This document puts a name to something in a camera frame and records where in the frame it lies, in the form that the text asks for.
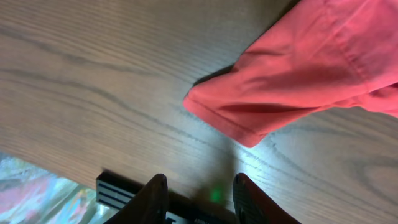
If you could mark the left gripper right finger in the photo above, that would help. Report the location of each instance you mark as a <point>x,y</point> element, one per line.
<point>252,205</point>

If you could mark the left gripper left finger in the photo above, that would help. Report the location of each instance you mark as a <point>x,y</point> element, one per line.
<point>149,206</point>

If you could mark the coral red t-shirt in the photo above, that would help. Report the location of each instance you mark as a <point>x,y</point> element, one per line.
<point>321,54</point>

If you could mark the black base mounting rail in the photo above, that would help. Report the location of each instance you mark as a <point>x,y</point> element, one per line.
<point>115,191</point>

